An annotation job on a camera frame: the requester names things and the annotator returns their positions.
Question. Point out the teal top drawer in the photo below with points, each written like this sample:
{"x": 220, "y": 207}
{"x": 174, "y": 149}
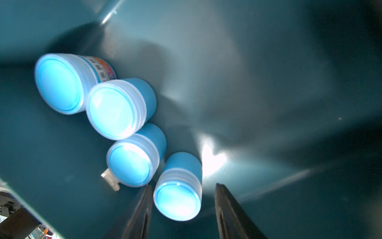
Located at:
{"x": 280, "y": 100}

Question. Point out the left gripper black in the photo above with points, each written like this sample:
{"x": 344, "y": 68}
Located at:
{"x": 18, "y": 223}

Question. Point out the blue paint can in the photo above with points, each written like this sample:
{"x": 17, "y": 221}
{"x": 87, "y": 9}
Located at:
{"x": 178, "y": 192}
{"x": 64, "y": 80}
{"x": 133, "y": 161}
{"x": 117, "y": 109}

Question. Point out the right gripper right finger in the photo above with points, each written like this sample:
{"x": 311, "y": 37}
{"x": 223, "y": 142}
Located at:
{"x": 232, "y": 221}

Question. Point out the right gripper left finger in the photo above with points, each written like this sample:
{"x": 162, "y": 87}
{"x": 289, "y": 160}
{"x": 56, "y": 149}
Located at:
{"x": 135, "y": 222}

